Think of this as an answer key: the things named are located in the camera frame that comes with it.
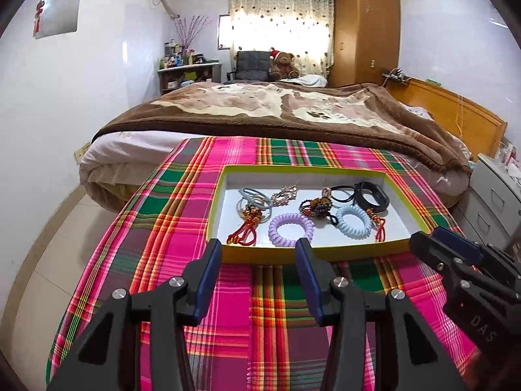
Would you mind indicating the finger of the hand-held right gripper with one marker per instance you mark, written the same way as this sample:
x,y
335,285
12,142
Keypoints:
x,y
458,242
433,252

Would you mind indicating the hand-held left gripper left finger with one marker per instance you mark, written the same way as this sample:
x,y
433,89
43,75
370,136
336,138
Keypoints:
x,y
205,283

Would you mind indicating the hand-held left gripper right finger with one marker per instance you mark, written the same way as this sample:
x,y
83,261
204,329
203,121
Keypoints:
x,y
309,287

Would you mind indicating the red beaded tassel charm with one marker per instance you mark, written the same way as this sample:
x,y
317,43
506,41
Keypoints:
x,y
244,230

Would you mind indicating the rhinestone hair clip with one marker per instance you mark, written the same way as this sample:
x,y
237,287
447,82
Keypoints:
x,y
283,196

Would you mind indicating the white box with yellow-green rim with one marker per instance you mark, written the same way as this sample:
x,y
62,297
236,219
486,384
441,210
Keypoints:
x,y
317,179

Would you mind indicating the grey nightstand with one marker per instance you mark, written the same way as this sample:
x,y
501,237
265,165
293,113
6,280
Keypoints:
x,y
488,195

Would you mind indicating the black wristband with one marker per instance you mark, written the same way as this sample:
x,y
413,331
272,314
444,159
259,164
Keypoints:
x,y
378,201

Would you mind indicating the pink green plaid cloth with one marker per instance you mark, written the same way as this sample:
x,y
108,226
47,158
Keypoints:
x,y
163,211

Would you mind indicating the clutter on nightstand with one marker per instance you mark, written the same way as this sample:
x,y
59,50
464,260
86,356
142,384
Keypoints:
x,y
508,157

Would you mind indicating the wooden bed with pale bedding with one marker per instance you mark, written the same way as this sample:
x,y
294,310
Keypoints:
x,y
114,150

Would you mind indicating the brown printed blanket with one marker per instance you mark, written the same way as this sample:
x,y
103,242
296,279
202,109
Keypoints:
x,y
285,126

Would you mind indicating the power strip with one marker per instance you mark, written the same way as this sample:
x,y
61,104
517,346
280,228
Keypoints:
x,y
395,75

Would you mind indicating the white desk shelf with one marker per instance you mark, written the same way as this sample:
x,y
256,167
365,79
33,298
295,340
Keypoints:
x,y
183,79

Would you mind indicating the white pillow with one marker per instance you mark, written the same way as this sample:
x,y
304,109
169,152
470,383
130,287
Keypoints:
x,y
311,80

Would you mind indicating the black chair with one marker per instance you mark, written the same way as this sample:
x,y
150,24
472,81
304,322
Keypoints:
x,y
252,65

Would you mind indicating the brown teddy bear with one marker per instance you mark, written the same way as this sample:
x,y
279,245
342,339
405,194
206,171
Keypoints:
x,y
284,65

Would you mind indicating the group of bottles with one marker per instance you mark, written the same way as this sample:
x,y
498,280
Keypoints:
x,y
177,61

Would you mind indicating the wooden wardrobe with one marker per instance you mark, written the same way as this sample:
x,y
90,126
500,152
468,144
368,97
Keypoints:
x,y
364,28

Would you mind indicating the small window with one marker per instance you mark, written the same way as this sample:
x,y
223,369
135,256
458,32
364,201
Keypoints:
x,y
224,32

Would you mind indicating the purple dried branches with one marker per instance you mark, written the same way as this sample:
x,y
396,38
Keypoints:
x,y
191,30

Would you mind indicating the patterned curtain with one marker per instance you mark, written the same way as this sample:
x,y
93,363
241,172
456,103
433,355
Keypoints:
x,y
281,16

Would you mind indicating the wall socket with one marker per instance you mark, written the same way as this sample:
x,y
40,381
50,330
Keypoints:
x,y
82,152

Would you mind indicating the silver wall poster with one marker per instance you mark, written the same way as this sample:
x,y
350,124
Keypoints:
x,y
57,14

